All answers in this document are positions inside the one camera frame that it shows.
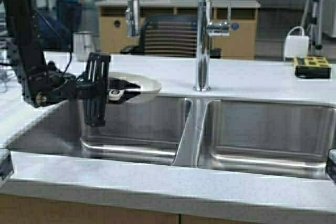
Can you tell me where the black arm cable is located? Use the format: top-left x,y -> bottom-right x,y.
31,8 -> 87,83

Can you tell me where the white frying pan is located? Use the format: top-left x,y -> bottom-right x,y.
109,72 -> 162,104

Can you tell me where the stainless steel tumbler cup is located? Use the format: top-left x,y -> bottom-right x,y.
73,31 -> 96,62

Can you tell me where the double stainless steel sink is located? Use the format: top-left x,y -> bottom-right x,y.
8,97 -> 335,179

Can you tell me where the wooden cabinet with white top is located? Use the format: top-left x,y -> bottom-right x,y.
96,0 -> 260,60

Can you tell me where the person in blue shirt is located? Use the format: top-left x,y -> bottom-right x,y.
47,0 -> 89,49

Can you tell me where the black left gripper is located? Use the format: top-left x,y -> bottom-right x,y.
76,52 -> 141,127

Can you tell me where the chrome pull-down kitchen faucet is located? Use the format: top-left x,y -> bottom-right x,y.
125,0 -> 232,92

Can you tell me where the black mesh office chair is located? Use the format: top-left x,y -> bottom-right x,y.
120,15 -> 206,58

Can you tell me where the silver camera tripod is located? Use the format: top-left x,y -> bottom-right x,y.
301,0 -> 324,56

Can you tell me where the yellow black power strip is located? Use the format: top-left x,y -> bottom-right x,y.
293,56 -> 331,79

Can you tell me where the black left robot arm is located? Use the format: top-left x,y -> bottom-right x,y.
3,0 -> 141,127

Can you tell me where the white power adapter box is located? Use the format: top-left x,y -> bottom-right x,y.
283,26 -> 310,61

